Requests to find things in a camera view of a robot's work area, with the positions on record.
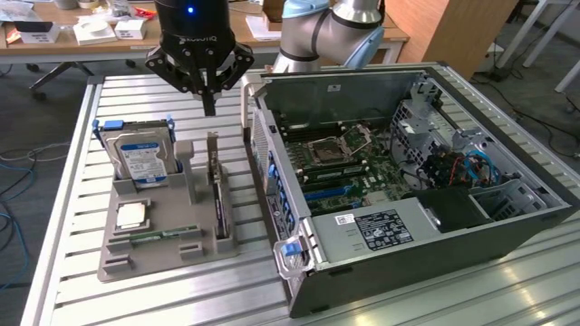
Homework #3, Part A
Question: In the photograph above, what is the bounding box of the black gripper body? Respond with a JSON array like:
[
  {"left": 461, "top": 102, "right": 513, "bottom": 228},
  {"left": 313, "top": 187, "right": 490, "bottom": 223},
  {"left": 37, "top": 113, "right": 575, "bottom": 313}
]
[{"left": 153, "top": 0, "right": 238, "bottom": 75}]

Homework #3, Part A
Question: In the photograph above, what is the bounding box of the white paper stack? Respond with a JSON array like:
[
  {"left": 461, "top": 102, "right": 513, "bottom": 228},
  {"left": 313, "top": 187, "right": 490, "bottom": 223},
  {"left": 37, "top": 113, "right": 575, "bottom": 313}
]
[{"left": 246, "top": 15, "right": 285, "bottom": 42}]

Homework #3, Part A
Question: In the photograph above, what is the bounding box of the small white labelled box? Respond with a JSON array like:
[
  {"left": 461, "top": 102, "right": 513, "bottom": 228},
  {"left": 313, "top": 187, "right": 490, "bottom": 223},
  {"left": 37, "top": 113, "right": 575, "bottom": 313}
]
[{"left": 114, "top": 18, "right": 149, "bottom": 41}]

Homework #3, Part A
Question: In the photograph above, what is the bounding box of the cardboard box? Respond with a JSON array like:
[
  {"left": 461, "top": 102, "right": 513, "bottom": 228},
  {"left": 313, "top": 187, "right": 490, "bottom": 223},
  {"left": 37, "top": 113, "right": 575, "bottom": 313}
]
[{"left": 262, "top": 0, "right": 287, "bottom": 23}]

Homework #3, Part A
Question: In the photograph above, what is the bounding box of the blue disk carrier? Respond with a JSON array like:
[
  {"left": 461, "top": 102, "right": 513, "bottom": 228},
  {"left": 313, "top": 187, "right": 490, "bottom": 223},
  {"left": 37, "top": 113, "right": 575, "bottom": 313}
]
[{"left": 93, "top": 115, "right": 183, "bottom": 176}]

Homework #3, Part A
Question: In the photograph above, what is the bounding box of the white box with round insert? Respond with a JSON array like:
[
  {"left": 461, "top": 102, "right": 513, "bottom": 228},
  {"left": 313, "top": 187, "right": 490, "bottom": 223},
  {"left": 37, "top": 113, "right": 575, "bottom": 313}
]
[{"left": 73, "top": 17, "right": 119, "bottom": 47}]

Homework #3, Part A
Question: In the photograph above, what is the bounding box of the black wheeled desk base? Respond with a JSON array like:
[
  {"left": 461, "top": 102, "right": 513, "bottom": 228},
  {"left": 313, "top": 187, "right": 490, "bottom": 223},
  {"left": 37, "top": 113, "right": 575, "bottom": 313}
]
[{"left": 27, "top": 59, "right": 138, "bottom": 100}]

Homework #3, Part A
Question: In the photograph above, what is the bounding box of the hard disk drive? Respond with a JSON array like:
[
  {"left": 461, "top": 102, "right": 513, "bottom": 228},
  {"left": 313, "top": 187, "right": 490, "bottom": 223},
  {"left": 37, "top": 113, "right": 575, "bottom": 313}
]
[{"left": 101, "top": 120, "right": 177, "bottom": 188}]

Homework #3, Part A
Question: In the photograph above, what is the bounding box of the wooden desk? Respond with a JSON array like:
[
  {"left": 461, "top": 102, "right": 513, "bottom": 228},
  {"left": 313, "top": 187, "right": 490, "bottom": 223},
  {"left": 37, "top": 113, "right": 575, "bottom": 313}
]
[{"left": 0, "top": 0, "right": 413, "bottom": 69}]

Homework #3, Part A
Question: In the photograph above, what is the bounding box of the CPU socket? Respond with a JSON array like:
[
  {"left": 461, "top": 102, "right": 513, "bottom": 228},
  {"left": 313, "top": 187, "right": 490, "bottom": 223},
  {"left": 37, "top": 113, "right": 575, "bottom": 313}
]
[{"left": 307, "top": 138, "right": 349, "bottom": 165}]

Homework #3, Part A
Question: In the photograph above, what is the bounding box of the white box with black lid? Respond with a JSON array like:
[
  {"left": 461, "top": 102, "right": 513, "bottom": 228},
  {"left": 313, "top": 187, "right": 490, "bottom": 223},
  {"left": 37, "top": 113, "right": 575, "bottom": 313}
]
[{"left": 13, "top": 20, "right": 62, "bottom": 45}]

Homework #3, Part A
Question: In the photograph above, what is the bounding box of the metal socket cover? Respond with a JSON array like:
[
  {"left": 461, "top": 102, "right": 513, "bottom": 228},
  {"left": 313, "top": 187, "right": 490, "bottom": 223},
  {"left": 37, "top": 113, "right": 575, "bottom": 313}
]
[{"left": 341, "top": 122, "right": 378, "bottom": 158}]

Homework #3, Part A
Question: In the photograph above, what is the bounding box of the RAM stick with white label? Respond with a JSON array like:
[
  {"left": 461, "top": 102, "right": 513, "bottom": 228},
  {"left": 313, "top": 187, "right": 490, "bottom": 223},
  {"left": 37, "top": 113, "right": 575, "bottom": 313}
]
[{"left": 307, "top": 165, "right": 367, "bottom": 180}]

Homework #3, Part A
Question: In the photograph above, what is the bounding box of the blue expansion slot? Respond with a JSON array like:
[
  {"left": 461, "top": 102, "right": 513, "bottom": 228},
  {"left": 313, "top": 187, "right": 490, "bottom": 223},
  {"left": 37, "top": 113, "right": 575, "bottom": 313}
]
[{"left": 303, "top": 185, "right": 361, "bottom": 202}]

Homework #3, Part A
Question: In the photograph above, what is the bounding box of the silver CPU chip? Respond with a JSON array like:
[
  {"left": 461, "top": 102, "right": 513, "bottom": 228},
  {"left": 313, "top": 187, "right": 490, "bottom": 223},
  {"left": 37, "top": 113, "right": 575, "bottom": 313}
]
[{"left": 117, "top": 202, "right": 151, "bottom": 229}]

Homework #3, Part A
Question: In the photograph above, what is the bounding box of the large metal disk bay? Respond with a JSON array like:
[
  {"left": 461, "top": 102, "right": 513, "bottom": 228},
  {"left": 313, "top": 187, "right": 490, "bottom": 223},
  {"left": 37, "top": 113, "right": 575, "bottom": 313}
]
[{"left": 389, "top": 99, "right": 459, "bottom": 164}]

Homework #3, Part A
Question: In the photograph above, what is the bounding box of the green RAM stick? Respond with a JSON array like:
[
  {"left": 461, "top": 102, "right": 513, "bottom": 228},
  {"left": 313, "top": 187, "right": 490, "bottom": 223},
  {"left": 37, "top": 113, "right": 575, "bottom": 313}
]
[{"left": 110, "top": 226, "right": 201, "bottom": 242}]

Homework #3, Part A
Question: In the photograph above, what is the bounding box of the grey parts rack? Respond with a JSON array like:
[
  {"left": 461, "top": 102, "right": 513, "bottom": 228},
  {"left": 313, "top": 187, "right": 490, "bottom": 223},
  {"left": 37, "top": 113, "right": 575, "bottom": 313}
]
[{"left": 98, "top": 139, "right": 242, "bottom": 283}]

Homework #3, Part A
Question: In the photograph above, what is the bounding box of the wooden cabinet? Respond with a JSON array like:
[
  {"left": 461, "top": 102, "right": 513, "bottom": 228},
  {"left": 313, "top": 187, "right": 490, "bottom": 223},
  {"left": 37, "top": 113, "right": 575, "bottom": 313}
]
[{"left": 385, "top": 0, "right": 521, "bottom": 79}]

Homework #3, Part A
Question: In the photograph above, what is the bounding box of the blue case latch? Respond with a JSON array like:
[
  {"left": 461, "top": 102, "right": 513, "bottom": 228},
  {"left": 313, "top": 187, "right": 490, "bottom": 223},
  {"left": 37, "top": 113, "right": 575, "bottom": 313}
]
[{"left": 281, "top": 238, "right": 305, "bottom": 258}]

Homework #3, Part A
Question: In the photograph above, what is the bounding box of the black floor power strip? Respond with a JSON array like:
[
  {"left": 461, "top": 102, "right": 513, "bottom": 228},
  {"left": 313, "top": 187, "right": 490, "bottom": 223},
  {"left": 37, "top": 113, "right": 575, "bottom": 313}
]
[{"left": 471, "top": 66, "right": 509, "bottom": 84}]

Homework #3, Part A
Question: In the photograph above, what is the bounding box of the grey power supply unit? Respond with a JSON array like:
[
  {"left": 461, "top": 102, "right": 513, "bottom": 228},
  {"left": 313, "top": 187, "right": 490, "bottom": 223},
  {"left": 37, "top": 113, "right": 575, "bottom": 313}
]
[{"left": 310, "top": 198, "right": 443, "bottom": 265}]

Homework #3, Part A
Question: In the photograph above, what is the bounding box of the small metal disk bay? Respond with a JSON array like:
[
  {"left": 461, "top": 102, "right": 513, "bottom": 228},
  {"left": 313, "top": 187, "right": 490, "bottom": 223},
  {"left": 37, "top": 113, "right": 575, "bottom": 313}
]
[{"left": 469, "top": 179, "right": 549, "bottom": 222}]

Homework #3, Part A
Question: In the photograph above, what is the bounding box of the grey open PC case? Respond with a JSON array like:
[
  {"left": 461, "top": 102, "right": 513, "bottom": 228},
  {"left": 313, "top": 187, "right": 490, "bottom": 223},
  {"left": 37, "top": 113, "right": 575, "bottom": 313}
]
[{"left": 239, "top": 60, "right": 574, "bottom": 319}]

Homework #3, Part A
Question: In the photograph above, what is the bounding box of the white floor cable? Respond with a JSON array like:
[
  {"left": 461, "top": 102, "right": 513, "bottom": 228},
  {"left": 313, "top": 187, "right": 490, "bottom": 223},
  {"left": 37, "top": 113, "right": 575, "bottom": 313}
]
[{"left": 0, "top": 141, "right": 70, "bottom": 163}]

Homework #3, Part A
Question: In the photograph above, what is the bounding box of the blue floor cable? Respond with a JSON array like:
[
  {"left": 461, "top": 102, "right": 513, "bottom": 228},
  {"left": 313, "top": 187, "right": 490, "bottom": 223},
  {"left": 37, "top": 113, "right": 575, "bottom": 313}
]
[{"left": 0, "top": 162, "right": 37, "bottom": 291}]

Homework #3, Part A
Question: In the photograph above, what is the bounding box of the red and black wire bundle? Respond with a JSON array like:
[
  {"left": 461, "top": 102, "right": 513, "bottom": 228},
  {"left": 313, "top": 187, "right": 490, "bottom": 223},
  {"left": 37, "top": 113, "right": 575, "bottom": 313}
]
[{"left": 430, "top": 147, "right": 469, "bottom": 188}]

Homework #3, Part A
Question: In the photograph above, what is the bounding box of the blue wire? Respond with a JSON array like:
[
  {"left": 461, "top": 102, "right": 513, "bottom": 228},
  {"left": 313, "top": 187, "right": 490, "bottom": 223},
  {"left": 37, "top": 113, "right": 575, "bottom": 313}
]
[{"left": 466, "top": 150, "right": 502, "bottom": 187}]

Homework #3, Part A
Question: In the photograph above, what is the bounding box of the black air duct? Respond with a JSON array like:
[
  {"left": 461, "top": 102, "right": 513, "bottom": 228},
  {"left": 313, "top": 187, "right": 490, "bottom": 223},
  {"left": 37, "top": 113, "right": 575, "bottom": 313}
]
[{"left": 413, "top": 187, "right": 497, "bottom": 234}]

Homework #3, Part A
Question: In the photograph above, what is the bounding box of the white table frame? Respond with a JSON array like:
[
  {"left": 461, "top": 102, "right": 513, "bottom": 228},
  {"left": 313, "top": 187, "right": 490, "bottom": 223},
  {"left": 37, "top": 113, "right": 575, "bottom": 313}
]
[{"left": 497, "top": 0, "right": 580, "bottom": 93}]

